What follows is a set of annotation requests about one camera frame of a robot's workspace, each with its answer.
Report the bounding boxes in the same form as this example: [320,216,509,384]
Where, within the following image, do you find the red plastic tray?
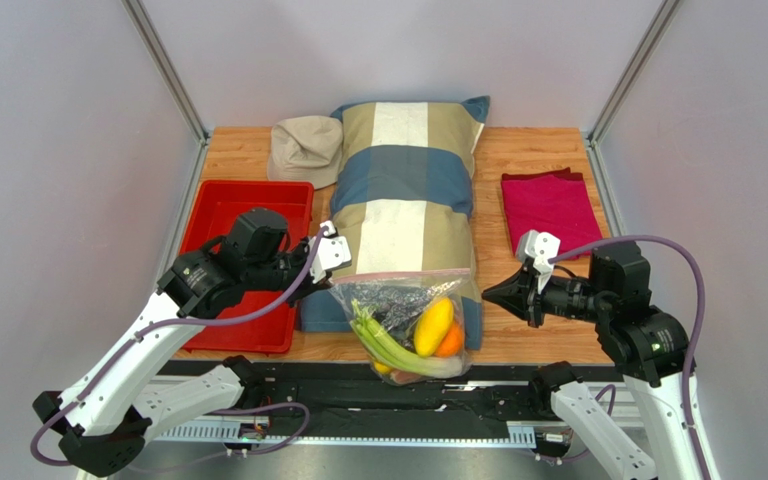
[180,180,313,354]

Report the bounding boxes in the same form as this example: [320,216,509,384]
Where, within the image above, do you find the watermelon slice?
[387,370,426,386]

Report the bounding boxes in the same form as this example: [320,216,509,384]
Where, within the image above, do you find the yellow bell pepper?
[371,359,394,376]

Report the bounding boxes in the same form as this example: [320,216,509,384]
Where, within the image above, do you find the yellow mango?
[413,298,455,357]

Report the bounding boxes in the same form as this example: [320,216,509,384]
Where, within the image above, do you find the magenta folded cloth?
[500,168,602,253]

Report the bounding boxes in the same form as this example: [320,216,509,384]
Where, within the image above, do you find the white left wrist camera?
[309,220,352,285]

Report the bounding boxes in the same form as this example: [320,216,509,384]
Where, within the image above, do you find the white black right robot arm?
[482,230,720,479]

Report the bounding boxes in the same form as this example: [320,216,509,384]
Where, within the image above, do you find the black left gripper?
[244,236,332,309]

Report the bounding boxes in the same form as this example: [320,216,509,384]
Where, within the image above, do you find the orange fruit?
[434,321,465,358]

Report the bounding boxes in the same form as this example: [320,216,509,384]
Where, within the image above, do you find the aluminium frame rail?
[74,372,721,480]

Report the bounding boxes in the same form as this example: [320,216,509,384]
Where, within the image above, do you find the clear zip top bag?
[330,269,472,386]

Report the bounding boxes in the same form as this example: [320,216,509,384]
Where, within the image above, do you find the beige bucket hat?
[266,116,343,190]

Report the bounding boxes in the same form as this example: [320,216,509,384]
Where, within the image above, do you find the green celery bunch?
[349,300,469,379]

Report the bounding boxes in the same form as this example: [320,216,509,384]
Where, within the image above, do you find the striped beige blue pillow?
[329,96,491,350]

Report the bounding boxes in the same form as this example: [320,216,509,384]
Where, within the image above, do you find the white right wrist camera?
[515,230,561,292]

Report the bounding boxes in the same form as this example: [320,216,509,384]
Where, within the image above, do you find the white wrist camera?
[309,220,352,285]
[515,230,561,292]

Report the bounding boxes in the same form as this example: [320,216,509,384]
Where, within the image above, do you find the dark grape bunch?
[349,283,434,331]

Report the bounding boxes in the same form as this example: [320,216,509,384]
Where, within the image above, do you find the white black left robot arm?
[33,208,352,477]

